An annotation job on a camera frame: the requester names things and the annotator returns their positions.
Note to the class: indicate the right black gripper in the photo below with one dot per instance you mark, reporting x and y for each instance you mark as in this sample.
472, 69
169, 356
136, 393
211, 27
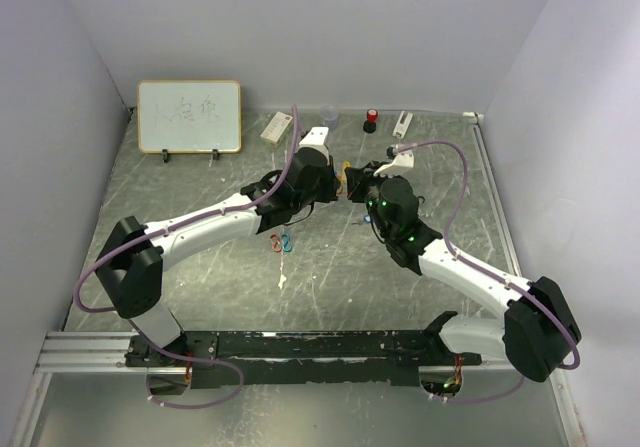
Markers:
357, 180

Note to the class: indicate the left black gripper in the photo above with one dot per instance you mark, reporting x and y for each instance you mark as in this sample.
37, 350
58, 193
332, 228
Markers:
334, 185

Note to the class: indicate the yellow key tag with key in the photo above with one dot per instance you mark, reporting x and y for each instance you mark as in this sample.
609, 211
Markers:
342, 172

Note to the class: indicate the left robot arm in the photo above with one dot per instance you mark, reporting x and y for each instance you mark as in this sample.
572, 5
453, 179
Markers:
133, 278

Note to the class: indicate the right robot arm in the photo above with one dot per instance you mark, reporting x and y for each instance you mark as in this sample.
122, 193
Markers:
534, 328

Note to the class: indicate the red black stamp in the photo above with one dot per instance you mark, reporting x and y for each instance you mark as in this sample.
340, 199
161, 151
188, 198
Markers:
370, 123

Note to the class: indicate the white red cardboard box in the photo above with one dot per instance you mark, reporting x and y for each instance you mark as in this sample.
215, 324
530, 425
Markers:
277, 128

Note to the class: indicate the white rectangular device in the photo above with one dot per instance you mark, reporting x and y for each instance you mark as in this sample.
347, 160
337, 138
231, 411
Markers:
402, 124

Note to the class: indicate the clear plastic cup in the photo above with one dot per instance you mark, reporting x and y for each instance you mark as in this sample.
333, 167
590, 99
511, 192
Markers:
329, 115

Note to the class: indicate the teal carabiner clip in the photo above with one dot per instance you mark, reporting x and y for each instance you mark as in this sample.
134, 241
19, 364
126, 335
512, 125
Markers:
286, 242

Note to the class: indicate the red carabiner clip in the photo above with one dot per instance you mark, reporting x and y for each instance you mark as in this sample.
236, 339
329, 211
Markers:
276, 243

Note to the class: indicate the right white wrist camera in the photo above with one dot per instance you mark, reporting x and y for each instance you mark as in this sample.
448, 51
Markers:
401, 161

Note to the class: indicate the right side aluminium rail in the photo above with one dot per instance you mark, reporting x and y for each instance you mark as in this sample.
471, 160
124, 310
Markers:
475, 119

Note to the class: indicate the aluminium rail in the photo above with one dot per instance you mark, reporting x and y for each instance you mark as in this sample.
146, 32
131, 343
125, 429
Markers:
78, 350
475, 119

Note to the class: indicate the white whiteboard wooden frame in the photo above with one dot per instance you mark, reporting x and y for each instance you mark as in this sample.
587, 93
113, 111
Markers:
189, 116

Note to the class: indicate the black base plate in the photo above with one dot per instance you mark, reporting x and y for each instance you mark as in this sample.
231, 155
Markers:
286, 358

